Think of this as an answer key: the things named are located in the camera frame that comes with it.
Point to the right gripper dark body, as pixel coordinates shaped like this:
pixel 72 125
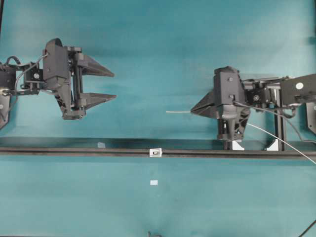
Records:
pixel 228 90

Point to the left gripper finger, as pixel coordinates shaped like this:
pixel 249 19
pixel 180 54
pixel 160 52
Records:
pixel 91 67
pixel 89 100

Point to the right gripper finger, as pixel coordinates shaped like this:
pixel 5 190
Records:
pixel 206 102
pixel 206 112

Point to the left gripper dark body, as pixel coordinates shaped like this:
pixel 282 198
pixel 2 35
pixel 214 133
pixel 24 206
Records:
pixel 63 77

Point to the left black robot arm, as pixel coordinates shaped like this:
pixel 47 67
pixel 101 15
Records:
pixel 17 79

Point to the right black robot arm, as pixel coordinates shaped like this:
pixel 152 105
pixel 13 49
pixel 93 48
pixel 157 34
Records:
pixel 294 93

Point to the silver metal fitting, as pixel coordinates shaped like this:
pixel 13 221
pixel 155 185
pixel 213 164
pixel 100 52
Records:
pixel 155 152

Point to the white tape square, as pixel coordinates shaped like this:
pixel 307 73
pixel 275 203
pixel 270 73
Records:
pixel 154 182

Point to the white corner bracket lower left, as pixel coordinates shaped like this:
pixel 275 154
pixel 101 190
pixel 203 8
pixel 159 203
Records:
pixel 236 145

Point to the white corner bracket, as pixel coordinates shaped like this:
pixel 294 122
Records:
pixel 273 146
pixel 236 145

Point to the clear tape piece on rail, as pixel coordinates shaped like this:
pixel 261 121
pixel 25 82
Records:
pixel 101 145

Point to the black aluminium frame stand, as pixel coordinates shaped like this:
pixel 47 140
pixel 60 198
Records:
pixel 279 122

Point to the grey left arm base plate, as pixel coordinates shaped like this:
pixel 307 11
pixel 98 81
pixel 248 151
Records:
pixel 4 114

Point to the white corner bracket lower right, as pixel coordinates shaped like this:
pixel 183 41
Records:
pixel 273 146

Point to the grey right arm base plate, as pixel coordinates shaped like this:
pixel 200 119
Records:
pixel 311 116

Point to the long black aluminium rail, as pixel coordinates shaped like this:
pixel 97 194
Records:
pixel 146 153

